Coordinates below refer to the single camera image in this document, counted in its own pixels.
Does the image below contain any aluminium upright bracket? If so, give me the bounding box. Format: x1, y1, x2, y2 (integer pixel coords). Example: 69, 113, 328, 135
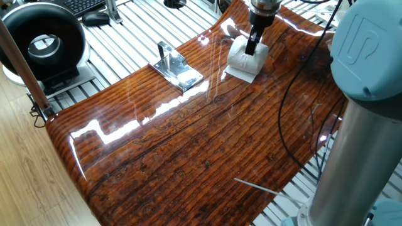
105, 0, 123, 24

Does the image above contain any thin black wire loop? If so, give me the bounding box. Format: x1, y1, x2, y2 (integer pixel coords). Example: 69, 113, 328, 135
29, 102, 47, 129

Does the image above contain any silver perforated mounting plate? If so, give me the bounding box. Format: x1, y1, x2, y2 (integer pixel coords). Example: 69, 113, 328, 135
313, 3, 345, 31

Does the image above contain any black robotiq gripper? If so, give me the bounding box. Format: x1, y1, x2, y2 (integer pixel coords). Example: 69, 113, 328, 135
244, 12, 277, 57

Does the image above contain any thick black cable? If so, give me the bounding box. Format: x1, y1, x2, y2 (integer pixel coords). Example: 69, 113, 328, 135
277, 0, 345, 181

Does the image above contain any brown wooden pole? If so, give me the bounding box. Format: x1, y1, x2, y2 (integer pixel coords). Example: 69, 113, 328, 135
0, 18, 55, 119

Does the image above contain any black computer keyboard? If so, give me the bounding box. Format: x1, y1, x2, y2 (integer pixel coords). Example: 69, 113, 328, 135
62, 0, 106, 17

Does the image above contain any white toilet paper roll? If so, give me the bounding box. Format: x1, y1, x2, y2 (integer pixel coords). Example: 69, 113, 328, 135
224, 35, 270, 84

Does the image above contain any black round ring device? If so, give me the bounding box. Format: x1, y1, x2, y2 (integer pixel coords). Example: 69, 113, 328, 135
0, 2, 96, 97

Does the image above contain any black round disc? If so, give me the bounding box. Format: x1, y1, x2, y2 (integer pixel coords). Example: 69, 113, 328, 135
163, 0, 187, 9

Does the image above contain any chrome toilet paper holder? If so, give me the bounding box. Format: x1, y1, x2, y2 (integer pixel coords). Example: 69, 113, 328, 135
148, 41, 204, 94

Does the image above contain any glossy wood pattern mat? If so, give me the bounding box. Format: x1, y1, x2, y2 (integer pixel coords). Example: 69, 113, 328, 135
45, 0, 348, 226

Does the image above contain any black computer mouse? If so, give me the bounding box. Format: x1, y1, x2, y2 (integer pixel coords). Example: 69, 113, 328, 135
82, 11, 111, 27

